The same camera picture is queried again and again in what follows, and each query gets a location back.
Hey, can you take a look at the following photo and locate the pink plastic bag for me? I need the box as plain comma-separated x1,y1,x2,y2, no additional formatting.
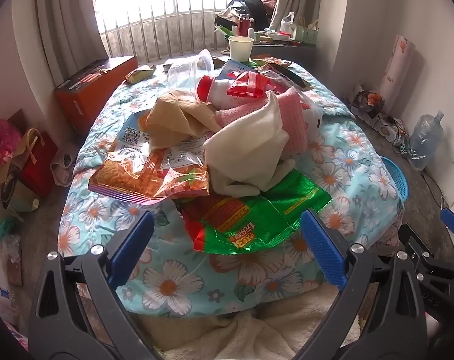
0,118,23,167

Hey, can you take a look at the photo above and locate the yellow-green snack packet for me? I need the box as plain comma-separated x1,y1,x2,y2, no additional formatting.
124,65,156,84

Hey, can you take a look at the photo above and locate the metal window railing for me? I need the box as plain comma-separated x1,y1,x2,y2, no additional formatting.
96,0,272,64

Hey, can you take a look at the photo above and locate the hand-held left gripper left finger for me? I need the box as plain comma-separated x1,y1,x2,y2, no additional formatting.
28,210,164,360

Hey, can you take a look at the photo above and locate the white fleece blanket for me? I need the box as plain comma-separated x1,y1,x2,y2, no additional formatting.
133,281,362,360

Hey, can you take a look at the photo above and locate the white power strip with cables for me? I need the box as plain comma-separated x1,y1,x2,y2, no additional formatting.
373,114,411,154

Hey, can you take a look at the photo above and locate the pink textured sponge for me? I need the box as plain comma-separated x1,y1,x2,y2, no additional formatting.
215,86,310,156

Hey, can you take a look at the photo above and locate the green foil snack bag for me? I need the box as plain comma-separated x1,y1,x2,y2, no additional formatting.
180,169,332,256

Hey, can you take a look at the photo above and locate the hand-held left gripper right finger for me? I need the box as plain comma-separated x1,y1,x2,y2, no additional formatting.
301,209,430,360

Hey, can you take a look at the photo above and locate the green plastic basket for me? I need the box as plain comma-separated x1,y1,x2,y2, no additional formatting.
289,22,319,44

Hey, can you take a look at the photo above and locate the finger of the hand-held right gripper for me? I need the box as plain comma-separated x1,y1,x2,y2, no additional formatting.
440,207,454,250
398,224,454,284

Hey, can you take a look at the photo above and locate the red snack packet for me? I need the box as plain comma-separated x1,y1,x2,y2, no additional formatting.
227,71,276,100

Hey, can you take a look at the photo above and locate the white paper cup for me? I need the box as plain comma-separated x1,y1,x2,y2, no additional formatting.
229,35,254,62

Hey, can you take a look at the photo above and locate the light blue medicine box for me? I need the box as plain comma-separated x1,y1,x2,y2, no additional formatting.
217,59,254,81

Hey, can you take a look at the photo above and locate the clear plastic container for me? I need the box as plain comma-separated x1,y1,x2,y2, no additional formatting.
167,49,215,102

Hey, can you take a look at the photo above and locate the red gift bag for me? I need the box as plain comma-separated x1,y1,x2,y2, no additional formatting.
20,128,59,197

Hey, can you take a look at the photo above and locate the crumpled tan paper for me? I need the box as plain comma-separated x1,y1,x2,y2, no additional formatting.
146,94,222,151

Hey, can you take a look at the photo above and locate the dark bag with orange items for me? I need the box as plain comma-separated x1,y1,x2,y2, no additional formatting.
350,90,387,119

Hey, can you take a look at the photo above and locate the grey-white plastic bag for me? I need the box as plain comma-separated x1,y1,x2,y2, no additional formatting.
50,146,79,187

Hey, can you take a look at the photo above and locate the red thermos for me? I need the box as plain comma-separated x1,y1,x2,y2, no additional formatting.
237,12,251,37

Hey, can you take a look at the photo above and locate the red wooden box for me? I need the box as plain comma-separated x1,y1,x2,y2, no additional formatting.
55,55,138,136

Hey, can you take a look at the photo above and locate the blue plastic basket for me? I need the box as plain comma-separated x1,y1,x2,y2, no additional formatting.
380,156,409,201

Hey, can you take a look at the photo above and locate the dark snack wrapper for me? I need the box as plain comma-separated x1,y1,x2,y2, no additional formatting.
259,65,315,91

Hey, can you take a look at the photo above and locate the large clear water jug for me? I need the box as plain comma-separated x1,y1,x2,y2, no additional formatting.
407,110,445,171

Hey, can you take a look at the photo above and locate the white cloth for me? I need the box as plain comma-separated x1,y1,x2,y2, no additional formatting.
203,90,297,197

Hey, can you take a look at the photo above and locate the orange lattice chip bag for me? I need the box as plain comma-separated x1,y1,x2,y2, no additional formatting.
88,109,210,205

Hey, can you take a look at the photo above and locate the black clothing pile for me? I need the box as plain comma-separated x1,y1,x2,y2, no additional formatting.
227,0,269,31

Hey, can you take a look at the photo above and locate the floral light blue quilt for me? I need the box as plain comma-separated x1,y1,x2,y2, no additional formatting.
58,54,405,316

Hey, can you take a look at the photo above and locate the white milk bottle red cap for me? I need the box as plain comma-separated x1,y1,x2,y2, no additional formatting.
197,75,272,109

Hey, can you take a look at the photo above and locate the dark cluttered side table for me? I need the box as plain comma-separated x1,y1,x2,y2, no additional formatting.
251,39,319,70

